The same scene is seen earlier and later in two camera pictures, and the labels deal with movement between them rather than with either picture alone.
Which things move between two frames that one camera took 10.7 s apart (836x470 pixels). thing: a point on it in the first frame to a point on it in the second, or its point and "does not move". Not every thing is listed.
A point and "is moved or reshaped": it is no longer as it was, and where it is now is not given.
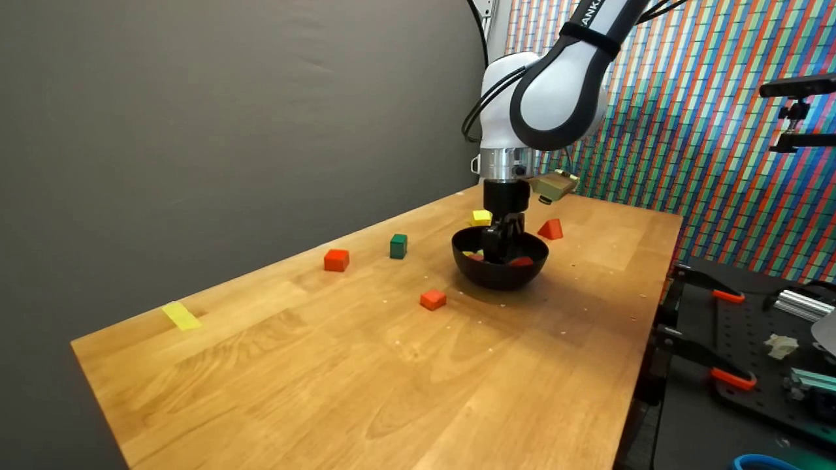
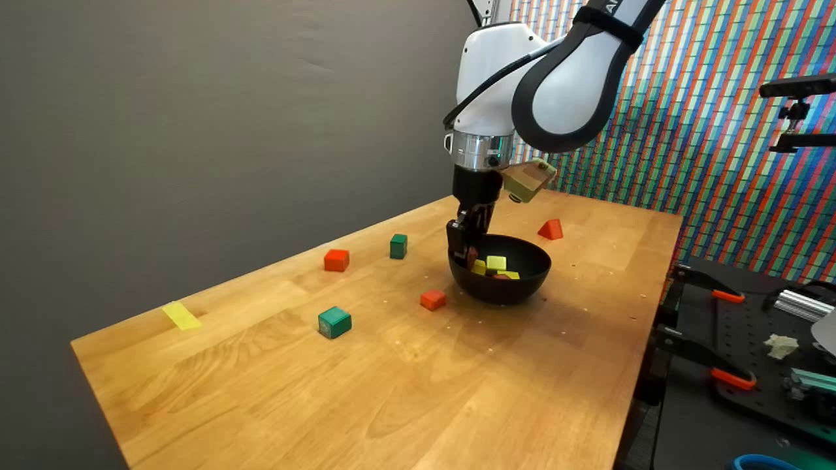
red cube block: (336, 258) does not move
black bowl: (499, 262) is moved or reshaped
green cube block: (399, 245) does not move
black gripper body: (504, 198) to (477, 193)
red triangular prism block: (553, 228) does not move
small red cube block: (431, 299) does not move
